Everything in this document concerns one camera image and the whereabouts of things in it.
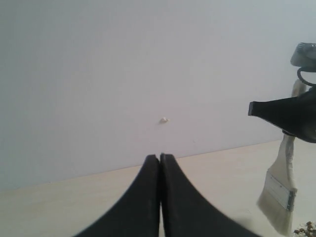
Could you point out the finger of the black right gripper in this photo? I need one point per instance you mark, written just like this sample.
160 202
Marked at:
295 116

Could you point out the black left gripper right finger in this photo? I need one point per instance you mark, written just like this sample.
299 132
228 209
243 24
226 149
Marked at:
185 212

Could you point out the wide white bristle paintbrush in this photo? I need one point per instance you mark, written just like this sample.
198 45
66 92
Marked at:
277 198

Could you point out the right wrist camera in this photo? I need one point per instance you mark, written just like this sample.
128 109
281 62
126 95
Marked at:
304 55

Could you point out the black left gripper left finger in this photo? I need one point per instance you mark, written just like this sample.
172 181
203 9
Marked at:
137 212

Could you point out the brown pellets and rice pile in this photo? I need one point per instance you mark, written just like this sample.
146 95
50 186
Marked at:
307 229

